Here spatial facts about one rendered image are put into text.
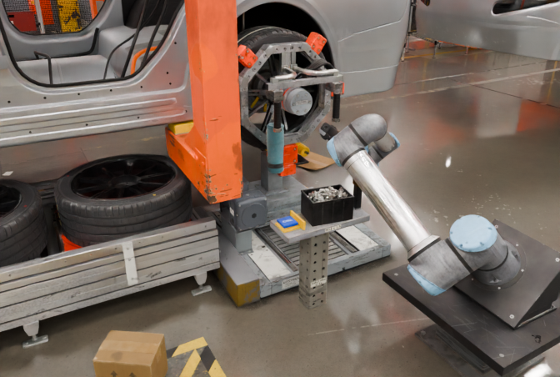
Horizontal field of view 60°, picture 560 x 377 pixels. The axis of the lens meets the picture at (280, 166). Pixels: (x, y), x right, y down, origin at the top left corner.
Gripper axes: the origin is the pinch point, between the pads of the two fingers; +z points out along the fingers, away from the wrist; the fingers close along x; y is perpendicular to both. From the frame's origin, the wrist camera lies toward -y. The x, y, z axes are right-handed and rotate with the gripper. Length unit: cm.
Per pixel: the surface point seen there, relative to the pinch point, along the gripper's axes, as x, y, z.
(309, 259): -57, -6, -64
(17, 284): -136, -91, -29
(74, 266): -120, -77, -29
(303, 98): 2.0, -31.1, -15.5
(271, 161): -32.6, -20.0, -11.6
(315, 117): 2.4, -7.2, 0.3
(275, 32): 20, -55, 8
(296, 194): -38.0, 20.5, 4.8
